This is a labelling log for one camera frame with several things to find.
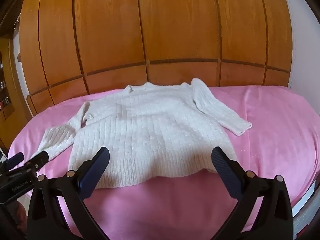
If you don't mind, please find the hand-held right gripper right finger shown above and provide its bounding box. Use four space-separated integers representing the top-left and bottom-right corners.
211 146 293 240

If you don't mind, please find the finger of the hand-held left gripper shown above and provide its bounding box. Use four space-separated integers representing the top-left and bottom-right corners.
4 152 25 171
26 150 49 173

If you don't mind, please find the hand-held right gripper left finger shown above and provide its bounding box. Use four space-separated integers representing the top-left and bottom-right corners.
27 146 110 240

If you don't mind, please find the white knit sweater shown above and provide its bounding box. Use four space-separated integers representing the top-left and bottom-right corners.
31 78 252 189

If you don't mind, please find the person's left hand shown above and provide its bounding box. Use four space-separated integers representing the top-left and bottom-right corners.
10 202 28 232

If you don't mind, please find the pink bed blanket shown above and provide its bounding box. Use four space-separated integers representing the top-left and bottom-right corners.
7 85 320 240

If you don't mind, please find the wooden shelf unit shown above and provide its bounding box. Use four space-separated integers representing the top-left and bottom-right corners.
0 36 29 143

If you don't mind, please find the white bed mattress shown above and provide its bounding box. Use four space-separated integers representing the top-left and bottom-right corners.
291 177 319 233

